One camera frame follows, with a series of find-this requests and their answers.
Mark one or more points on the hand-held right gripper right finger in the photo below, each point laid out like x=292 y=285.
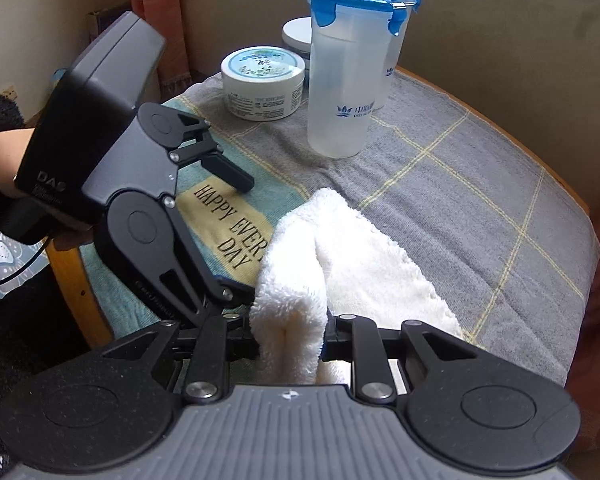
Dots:
x=365 y=355

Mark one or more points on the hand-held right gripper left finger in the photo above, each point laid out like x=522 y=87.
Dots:
x=215 y=350

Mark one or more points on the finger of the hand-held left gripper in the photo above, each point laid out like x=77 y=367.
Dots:
x=195 y=280
x=225 y=167

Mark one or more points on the white round jar green label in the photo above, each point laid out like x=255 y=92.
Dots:
x=260 y=90

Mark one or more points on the white fluffy towel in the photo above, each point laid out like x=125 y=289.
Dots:
x=370 y=270

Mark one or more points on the tall clear container crown mark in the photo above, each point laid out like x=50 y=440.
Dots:
x=340 y=110

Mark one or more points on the white lidded wipes tub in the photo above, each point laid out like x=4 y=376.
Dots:
x=297 y=35

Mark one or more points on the tall clear container blue lid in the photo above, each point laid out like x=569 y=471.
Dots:
x=400 y=50

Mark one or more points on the person's left forearm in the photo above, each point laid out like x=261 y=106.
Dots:
x=0 y=115

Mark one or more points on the grey and teal checked tablecloth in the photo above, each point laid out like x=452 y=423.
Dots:
x=455 y=210

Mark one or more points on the light blue printed pillow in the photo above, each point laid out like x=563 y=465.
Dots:
x=0 y=252

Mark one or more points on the wall socket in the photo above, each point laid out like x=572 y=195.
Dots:
x=10 y=92

